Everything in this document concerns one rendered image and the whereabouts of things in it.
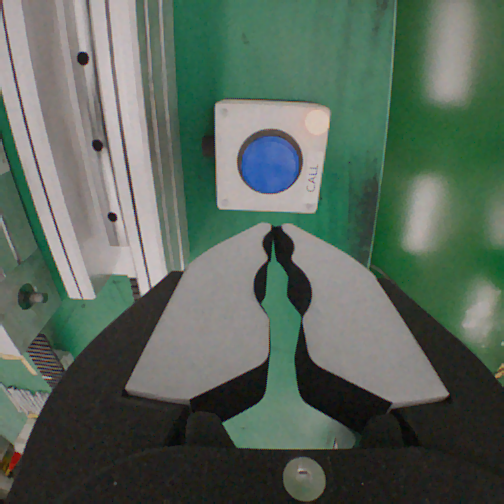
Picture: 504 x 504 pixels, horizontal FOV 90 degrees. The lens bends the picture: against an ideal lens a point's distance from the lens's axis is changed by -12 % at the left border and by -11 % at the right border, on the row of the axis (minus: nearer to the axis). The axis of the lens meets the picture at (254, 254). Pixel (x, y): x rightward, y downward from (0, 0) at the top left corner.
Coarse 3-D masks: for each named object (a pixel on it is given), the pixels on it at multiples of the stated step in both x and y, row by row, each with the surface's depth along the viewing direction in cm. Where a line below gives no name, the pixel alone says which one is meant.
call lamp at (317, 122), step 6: (312, 114) 18; (318, 114) 18; (324, 114) 18; (306, 120) 18; (312, 120) 18; (318, 120) 18; (324, 120) 18; (306, 126) 19; (312, 126) 18; (318, 126) 18; (324, 126) 18; (312, 132) 19; (318, 132) 18
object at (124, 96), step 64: (0, 0) 13; (64, 0) 15; (128, 0) 13; (0, 64) 15; (64, 64) 18; (128, 64) 15; (64, 128) 19; (128, 128) 17; (64, 192) 20; (128, 192) 19; (64, 256) 22; (128, 256) 27
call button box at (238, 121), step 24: (216, 120) 19; (240, 120) 19; (264, 120) 19; (288, 120) 19; (216, 144) 20; (240, 144) 20; (312, 144) 20; (216, 168) 21; (240, 168) 20; (312, 168) 20; (240, 192) 22; (288, 192) 22; (312, 192) 22
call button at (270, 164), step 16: (256, 144) 19; (272, 144) 18; (288, 144) 19; (256, 160) 19; (272, 160) 19; (288, 160) 19; (256, 176) 20; (272, 176) 20; (288, 176) 20; (272, 192) 20
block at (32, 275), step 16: (32, 256) 31; (16, 272) 28; (32, 272) 31; (48, 272) 34; (0, 288) 26; (16, 288) 28; (32, 288) 31; (48, 288) 34; (0, 304) 26; (16, 304) 28; (32, 304) 31; (48, 304) 34; (0, 320) 26; (16, 320) 28; (32, 320) 31; (0, 336) 27; (16, 336) 28; (32, 336) 31; (0, 352) 29; (16, 352) 28
